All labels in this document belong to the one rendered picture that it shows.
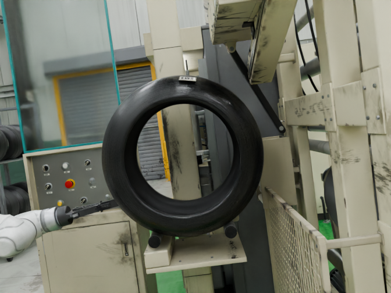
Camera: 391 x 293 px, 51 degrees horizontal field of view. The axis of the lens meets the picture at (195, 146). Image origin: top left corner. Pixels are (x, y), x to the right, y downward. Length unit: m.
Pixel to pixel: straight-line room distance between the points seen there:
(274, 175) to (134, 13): 9.83
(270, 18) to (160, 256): 0.90
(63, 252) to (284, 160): 1.27
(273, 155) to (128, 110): 0.68
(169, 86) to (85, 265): 1.24
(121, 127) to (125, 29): 9.92
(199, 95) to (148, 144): 9.53
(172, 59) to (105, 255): 1.10
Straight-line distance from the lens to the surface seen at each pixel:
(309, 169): 1.84
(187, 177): 1.84
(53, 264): 2.40
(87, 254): 2.33
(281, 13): 1.32
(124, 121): 1.46
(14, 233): 1.53
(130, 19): 11.35
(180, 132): 1.83
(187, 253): 1.66
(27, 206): 5.77
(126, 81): 11.11
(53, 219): 1.65
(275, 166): 1.79
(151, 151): 10.94
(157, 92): 1.44
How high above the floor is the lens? 1.30
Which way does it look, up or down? 3 degrees down
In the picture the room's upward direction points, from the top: 8 degrees counter-clockwise
